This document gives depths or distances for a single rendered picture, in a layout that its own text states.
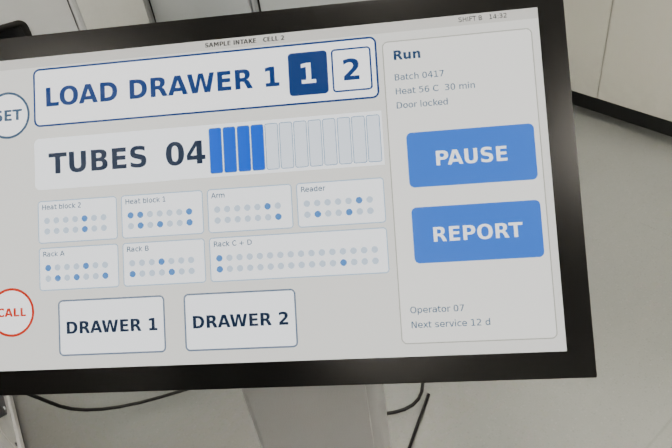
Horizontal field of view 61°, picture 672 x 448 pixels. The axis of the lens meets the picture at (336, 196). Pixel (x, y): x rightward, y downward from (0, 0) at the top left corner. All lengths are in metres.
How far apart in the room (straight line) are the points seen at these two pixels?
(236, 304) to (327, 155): 0.14
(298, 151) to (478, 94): 0.15
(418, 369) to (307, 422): 0.29
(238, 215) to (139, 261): 0.09
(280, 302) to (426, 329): 0.12
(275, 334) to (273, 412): 0.25
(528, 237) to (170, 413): 1.41
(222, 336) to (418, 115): 0.24
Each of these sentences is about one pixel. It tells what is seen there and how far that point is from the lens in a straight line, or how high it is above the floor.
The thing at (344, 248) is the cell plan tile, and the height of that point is 1.04.
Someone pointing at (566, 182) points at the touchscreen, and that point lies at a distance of 0.48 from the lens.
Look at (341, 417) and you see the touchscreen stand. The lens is 0.72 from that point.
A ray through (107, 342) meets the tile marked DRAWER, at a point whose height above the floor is 0.99.
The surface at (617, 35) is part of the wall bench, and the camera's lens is 2.62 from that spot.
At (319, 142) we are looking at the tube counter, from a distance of 0.47.
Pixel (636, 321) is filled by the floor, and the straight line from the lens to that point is 1.88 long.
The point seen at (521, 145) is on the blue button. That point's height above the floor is 1.10.
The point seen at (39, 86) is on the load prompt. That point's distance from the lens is 0.57.
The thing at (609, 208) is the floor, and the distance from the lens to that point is 2.27.
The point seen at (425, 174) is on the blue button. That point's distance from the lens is 0.46.
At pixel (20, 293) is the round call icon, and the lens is 0.56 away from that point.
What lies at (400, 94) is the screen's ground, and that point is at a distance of 0.47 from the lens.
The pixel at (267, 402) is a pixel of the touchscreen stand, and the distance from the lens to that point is 0.71.
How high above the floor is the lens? 1.35
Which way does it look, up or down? 36 degrees down
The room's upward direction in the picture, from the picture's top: 8 degrees counter-clockwise
